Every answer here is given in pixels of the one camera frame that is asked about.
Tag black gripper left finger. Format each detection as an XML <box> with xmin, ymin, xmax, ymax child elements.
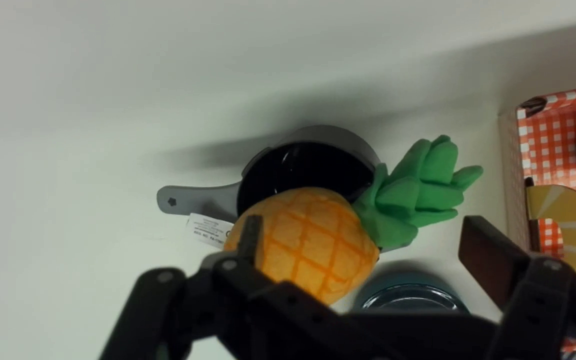
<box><xmin>234</xmin><ymin>214</ymin><xmax>266</xmax><ymax>268</ymax></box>

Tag pineapple plush toy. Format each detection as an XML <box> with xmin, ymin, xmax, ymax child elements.
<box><xmin>187</xmin><ymin>134</ymin><xmax>485</xmax><ymax>309</ymax></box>

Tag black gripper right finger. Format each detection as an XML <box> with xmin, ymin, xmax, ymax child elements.
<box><xmin>457</xmin><ymin>214</ymin><xmax>537</xmax><ymax>317</ymax></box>

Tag dark blue round lid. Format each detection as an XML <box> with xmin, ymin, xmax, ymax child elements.
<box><xmin>353</xmin><ymin>268</ymin><xmax>468</xmax><ymax>317</ymax></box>

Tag small black pot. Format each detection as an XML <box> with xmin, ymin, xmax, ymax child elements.
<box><xmin>157</xmin><ymin>124</ymin><xmax>384</xmax><ymax>223</ymax></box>

